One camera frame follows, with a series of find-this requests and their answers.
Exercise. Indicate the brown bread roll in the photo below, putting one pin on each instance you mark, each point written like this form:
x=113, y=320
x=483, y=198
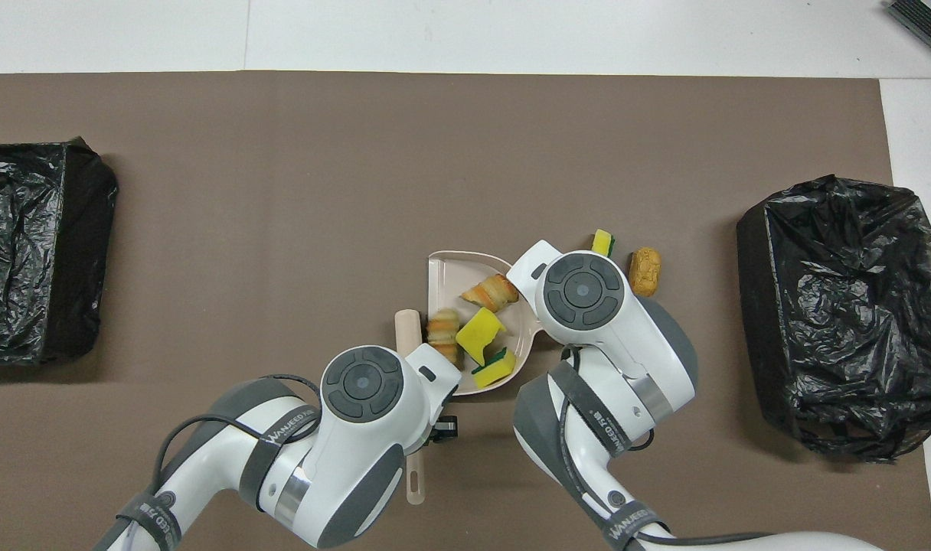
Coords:
x=645, y=272

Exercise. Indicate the yellow green sponge strip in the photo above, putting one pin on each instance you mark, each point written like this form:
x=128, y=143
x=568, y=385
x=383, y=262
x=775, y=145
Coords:
x=603, y=243

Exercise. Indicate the yellow sponge wedge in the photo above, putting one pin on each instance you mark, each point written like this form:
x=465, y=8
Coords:
x=479, y=330

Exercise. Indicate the dark grey ribbed box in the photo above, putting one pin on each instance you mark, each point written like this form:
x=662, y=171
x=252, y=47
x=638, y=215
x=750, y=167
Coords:
x=925, y=23

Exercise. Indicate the black bag lined bin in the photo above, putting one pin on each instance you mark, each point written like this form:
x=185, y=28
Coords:
x=29, y=245
x=841, y=306

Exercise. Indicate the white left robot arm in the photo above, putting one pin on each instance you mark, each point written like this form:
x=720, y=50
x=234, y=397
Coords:
x=343, y=459

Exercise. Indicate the brown table mat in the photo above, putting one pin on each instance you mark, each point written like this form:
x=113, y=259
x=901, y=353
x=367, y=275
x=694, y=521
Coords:
x=282, y=191

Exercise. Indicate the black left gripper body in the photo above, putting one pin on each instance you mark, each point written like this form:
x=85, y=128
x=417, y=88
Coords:
x=444, y=430

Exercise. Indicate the orange croissant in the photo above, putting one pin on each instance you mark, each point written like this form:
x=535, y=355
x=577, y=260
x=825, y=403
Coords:
x=490, y=292

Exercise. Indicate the notched yellow green sponge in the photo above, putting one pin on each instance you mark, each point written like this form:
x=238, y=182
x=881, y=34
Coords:
x=496, y=369

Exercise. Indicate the cream striped croissant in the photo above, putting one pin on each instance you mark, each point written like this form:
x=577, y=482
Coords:
x=443, y=333

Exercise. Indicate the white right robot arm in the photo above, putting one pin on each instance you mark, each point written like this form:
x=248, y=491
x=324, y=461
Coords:
x=611, y=329

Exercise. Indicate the beige plastic dustpan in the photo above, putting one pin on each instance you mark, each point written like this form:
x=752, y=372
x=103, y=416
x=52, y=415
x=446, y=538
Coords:
x=446, y=275

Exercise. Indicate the beige hand brush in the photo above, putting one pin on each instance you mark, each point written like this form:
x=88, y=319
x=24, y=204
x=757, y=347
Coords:
x=408, y=333

